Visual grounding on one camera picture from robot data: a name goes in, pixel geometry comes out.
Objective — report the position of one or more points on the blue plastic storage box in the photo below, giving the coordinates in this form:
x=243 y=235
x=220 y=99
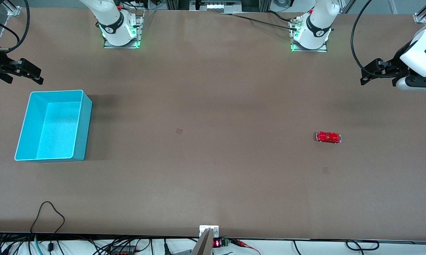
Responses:
x=57 y=131

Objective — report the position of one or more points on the grey front camera mount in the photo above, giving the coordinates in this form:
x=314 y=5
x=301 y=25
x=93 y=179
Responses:
x=207 y=241

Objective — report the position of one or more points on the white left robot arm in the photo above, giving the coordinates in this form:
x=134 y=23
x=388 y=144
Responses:
x=317 y=28

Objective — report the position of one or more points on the black power strip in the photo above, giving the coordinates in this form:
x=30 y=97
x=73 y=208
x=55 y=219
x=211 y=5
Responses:
x=124 y=249

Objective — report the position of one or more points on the lit control equipment rack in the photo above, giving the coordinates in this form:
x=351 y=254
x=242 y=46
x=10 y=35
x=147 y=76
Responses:
x=218 y=5

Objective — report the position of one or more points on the red digit display module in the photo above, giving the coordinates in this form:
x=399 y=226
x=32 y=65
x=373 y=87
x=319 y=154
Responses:
x=220 y=243

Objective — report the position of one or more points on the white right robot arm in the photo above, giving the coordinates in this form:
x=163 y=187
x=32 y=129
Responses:
x=110 y=21

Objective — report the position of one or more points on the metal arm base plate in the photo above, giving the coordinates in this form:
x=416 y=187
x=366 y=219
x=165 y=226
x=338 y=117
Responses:
x=298 y=49
x=108 y=45

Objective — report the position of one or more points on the red beetle toy car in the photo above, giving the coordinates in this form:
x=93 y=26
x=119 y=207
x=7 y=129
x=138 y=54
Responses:
x=328 y=137

